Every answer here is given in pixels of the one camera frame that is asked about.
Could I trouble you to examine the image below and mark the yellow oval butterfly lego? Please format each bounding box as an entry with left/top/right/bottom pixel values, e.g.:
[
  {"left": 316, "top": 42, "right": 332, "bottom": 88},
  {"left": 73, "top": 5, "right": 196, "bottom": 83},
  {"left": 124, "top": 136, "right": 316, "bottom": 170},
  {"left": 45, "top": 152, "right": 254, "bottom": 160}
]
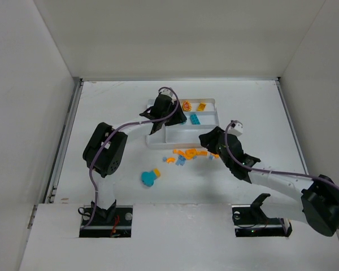
[{"left": 182, "top": 100, "right": 192, "bottom": 112}]

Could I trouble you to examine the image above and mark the teal long lego brick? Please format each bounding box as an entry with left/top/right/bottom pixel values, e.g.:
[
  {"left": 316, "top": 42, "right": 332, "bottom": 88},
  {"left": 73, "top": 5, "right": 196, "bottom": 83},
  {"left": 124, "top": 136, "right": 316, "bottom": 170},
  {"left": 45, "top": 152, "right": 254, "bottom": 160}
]
[{"left": 189, "top": 113, "right": 201, "bottom": 125}]

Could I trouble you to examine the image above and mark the yellow rounded lego brick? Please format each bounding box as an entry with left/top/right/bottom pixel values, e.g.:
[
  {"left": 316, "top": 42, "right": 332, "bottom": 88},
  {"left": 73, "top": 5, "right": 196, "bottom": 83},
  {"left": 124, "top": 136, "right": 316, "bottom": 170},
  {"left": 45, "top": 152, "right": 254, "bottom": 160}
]
[{"left": 197, "top": 102, "right": 206, "bottom": 112}]

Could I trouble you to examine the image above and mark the yellow square lego brick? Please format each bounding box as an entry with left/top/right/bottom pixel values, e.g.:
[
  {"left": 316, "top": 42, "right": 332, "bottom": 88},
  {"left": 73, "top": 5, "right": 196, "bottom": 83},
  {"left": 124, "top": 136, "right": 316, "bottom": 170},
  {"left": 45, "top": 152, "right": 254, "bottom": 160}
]
[{"left": 153, "top": 168, "right": 161, "bottom": 178}]

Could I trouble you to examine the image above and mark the teal rounded lego piece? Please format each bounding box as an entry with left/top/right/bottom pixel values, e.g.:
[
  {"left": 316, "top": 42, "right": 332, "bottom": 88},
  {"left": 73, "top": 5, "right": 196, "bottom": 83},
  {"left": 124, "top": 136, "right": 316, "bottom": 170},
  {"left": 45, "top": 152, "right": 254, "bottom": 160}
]
[{"left": 141, "top": 171, "right": 157, "bottom": 187}]

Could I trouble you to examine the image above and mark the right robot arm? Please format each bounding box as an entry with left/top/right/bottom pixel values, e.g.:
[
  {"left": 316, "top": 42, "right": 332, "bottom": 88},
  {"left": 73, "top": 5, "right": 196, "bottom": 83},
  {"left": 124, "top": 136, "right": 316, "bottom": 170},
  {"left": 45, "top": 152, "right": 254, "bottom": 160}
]
[{"left": 199, "top": 124, "right": 339, "bottom": 237}]

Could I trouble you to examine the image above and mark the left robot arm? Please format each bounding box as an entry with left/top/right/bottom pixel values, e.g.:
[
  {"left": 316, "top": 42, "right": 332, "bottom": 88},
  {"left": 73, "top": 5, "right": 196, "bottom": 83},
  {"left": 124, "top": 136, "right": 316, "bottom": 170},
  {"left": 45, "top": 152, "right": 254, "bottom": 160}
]
[{"left": 82, "top": 87, "right": 186, "bottom": 226}]

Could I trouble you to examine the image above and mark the orange brick right end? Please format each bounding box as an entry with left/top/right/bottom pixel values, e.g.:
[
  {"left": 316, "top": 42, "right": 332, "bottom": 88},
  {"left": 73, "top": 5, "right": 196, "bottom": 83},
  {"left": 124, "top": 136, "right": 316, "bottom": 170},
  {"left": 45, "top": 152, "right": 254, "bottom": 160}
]
[{"left": 196, "top": 151, "right": 208, "bottom": 156}]

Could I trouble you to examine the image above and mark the orange curved tube piece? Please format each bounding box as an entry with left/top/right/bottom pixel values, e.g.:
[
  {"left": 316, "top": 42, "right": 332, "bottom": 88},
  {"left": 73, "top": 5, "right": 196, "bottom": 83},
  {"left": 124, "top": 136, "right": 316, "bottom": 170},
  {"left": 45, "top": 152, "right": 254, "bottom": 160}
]
[{"left": 185, "top": 148, "right": 197, "bottom": 160}]

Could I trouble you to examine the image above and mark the white divided sorting tray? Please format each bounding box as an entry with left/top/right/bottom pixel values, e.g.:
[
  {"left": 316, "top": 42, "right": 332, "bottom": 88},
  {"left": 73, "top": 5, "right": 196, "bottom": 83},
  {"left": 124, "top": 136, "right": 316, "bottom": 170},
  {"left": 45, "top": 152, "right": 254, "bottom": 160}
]
[{"left": 146, "top": 98, "right": 219, "bottom": 150}]

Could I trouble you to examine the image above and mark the orange rectangular lego brick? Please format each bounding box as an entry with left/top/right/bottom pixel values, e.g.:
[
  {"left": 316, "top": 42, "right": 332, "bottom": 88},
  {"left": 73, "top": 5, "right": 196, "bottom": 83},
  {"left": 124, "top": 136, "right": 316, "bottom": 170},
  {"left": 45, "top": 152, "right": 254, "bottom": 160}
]
[{"left": 173, "top": 149, "right": 186, "bottom": 157}]

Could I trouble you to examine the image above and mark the light blue flat plate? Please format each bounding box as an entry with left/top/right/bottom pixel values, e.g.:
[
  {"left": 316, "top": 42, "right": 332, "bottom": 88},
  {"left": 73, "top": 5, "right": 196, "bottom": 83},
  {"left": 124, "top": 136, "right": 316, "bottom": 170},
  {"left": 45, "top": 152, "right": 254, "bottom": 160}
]
[{"left": 176, "top": 155, "right": 186, "bottom": 165}]

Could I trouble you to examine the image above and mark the orange curved quarter piece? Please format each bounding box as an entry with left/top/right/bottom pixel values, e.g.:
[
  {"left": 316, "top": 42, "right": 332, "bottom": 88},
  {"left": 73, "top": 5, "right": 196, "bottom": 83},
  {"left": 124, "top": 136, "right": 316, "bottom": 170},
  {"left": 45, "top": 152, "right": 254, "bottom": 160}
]
[{"left": 166, "top": 158, "right": 176, "bottom": 164}]

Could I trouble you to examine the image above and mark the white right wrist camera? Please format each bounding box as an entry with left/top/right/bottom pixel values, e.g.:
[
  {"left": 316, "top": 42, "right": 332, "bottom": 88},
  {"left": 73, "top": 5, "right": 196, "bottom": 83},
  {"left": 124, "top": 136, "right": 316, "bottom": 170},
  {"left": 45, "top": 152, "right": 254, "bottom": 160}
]
[{"left": 228, "top": 121, "right": 244, "bottom": 137}]

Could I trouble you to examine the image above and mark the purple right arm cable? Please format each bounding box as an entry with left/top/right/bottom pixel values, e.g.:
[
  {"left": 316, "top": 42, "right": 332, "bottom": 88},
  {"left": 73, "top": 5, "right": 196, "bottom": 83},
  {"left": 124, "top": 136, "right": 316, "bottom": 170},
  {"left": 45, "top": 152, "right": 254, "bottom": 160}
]
[{"left": 224, "top": 120, "right": 339, "bottom": 229}]

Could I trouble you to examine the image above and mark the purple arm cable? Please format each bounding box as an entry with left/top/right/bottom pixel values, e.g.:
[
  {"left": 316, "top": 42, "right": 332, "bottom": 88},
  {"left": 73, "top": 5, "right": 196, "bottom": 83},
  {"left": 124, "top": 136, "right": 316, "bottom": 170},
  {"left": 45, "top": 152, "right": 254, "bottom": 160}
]
[
  {"left": 224, "top": 120, "right": 339, "bottom": 229},
  {"left": 81, "top": 86, "right": 180, "bottom": 229}
]

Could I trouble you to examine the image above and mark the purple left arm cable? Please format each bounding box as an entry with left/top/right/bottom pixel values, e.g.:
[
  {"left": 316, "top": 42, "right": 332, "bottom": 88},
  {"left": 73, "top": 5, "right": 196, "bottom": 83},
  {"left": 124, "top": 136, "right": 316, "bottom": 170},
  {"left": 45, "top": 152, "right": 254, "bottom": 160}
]
[{"left": 81, "top": 86, "right": 180, "bottom": 229}]

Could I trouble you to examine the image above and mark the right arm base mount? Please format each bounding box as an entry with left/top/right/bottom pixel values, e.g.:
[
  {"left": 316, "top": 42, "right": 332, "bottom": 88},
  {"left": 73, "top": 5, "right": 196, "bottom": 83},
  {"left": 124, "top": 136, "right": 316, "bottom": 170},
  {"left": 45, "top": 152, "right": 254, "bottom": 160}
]
[{"left": 232, "top": 193, "right": 293, "bottom": 238}]

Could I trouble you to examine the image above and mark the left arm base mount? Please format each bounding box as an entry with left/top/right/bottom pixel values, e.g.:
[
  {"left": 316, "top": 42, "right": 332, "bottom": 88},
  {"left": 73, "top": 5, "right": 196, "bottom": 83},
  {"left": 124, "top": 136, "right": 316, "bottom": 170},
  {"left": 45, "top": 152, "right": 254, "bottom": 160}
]
[{"left": 78, "top": 206, "right": 133, "bottom": 238}]

